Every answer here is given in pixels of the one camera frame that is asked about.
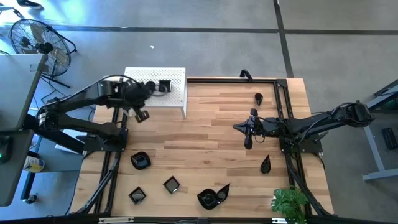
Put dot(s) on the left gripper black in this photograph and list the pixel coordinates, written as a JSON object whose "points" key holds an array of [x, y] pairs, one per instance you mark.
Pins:
{"points": [[135, 93]]}

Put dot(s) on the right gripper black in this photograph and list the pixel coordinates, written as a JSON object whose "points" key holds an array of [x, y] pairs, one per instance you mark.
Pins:
{"points": [[264, 127]]}

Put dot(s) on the black square mini plate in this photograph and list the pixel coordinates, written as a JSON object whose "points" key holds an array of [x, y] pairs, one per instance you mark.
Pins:
{"points": [[137, 195], [166, 84], [171, 184]]}

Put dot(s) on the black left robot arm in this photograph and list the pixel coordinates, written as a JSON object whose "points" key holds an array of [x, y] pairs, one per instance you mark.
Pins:
{"points": [[84, 96]]}

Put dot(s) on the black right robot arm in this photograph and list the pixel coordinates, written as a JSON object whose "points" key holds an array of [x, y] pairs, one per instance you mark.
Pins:
{"points": [[317, 123]]}

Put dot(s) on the black leaf-shaped mini plate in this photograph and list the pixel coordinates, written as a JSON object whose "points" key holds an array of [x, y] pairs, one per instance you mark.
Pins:
{"points": [[141, 160]]}

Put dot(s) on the white perforated metal shelf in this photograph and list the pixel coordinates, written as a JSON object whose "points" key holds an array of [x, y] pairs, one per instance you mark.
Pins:
{"points": [[174, 93]]}

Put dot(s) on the black desk beam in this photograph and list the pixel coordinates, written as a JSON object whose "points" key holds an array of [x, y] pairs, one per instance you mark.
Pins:
{"points": [[70, 142]]}

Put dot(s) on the black bowl front centre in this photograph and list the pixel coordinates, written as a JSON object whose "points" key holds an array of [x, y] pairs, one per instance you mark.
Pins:
{"points": [[207, 199]]}

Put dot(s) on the white paper sheet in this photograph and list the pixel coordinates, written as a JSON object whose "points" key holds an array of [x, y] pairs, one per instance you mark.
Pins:
{"points": [[66, 148]]}

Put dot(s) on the green artificial plant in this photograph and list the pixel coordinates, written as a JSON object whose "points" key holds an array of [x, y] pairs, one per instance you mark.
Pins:
{"points": [[289, 202]]}

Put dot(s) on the yellow blue can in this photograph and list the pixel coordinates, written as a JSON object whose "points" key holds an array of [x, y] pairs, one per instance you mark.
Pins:
{"points": [[34, 165]]}

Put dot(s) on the black floor fan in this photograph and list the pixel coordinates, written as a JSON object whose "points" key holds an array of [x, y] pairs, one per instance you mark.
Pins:
{"points": [[43, 48]]}

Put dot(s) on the grey desk top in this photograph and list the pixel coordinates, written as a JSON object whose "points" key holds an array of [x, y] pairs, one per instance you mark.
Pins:
{"points": [[15, 90]]}

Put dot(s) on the desk leg with caster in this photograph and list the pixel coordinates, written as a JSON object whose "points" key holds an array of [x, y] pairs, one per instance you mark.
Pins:
{"points": [[29, 186]]}

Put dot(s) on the black device green light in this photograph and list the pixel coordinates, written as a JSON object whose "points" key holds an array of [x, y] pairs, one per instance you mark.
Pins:
{"points": [[4, 149]]}

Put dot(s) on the black floor device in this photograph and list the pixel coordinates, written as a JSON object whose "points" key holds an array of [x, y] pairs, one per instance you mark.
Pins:
{"points": [[388, 138]]}

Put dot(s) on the person's shoe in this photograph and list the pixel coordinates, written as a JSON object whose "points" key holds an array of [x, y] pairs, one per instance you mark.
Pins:
{"points": [[29, 3]]}

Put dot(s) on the black caster base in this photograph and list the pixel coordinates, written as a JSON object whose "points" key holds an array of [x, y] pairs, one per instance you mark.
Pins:
{"points": [[12, 12]]}

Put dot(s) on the black aluminium table frame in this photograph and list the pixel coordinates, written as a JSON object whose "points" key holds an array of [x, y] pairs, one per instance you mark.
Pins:
{"points": [[233, 80]]}

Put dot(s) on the black curved bracket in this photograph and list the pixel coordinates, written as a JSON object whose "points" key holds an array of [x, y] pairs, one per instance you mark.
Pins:
{"points": [[245, 74]]}

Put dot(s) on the grey metal table frame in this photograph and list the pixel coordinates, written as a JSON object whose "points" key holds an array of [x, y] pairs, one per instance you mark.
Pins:
{"points": [[371, 143]]}

